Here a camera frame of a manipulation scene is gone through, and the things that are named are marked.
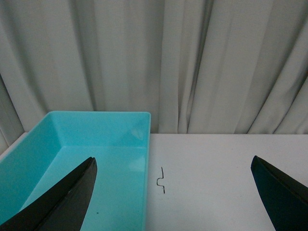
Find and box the turquoise plastic bin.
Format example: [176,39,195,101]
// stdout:
[0,111,151,231]

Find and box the white pleated curtain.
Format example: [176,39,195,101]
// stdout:
[0,0,308,151]

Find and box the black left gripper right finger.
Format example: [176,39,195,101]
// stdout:
[251,156,308,231]

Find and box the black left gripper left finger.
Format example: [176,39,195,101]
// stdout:
[0,157,97,231]

